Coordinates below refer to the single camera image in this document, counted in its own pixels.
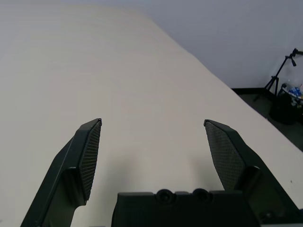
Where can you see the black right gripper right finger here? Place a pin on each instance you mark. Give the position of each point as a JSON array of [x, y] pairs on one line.
[[227, 151]]

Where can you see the black bin with bottles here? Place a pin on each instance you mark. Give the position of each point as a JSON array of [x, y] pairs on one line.
[[282, 108]]

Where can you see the black camera tripod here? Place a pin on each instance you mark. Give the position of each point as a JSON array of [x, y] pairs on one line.
[[275, 78]]

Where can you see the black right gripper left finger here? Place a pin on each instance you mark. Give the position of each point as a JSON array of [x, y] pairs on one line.
[[68, 153]]

